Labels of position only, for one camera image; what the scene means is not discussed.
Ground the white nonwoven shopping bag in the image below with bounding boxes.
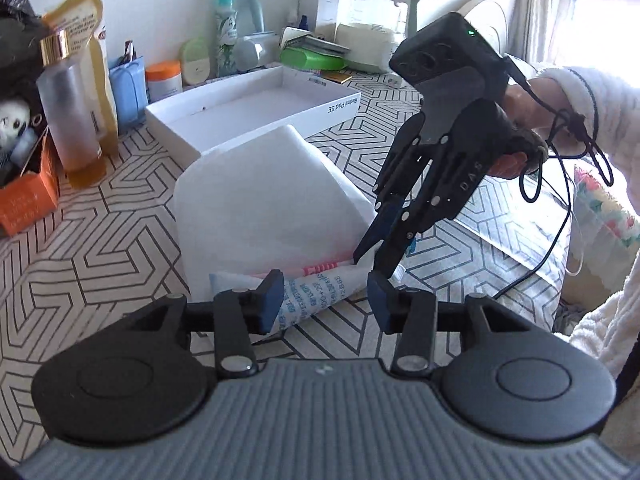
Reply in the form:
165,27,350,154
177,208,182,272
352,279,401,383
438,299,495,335
171,123,419,356

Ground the blue pen holder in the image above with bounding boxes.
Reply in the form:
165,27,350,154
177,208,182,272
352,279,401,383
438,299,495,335
108,56,149,132

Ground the person right hand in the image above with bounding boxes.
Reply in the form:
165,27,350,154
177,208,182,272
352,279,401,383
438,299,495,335
488,77,585,180

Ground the yellow snack pouch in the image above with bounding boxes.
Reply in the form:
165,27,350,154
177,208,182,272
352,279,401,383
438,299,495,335
42,0,118,156

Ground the green plastic case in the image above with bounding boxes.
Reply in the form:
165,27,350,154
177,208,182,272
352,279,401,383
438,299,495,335
280,47,345,72

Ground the white bottle warmer appliance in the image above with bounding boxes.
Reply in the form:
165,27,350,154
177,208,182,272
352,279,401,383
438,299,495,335
336,24,404,74

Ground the orange cardboard box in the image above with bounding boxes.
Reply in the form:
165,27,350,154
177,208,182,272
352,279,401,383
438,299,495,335
1,133,58,237

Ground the orange lid cream jar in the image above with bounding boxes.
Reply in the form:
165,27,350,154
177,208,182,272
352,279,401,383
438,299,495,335
145,60,182,103

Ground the brown spray bottle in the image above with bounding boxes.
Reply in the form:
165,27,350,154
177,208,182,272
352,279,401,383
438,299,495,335
120,40,137,65

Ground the green white small container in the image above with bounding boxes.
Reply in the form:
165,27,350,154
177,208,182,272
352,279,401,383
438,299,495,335
179,37,210,86

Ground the black plastic bag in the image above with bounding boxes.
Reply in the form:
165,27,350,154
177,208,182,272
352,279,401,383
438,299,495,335
0,0,50,113

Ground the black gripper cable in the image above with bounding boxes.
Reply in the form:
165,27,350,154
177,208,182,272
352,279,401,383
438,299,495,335
491,56,616,302

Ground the white panda plush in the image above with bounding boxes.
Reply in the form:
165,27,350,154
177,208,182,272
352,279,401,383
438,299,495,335
0,98,30,151

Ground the teal spray bottle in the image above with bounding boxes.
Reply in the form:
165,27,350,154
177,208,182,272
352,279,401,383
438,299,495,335
215,0,238,77

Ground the frosted bottle gold cap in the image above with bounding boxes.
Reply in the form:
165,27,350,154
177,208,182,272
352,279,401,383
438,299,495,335
37,29,106,188

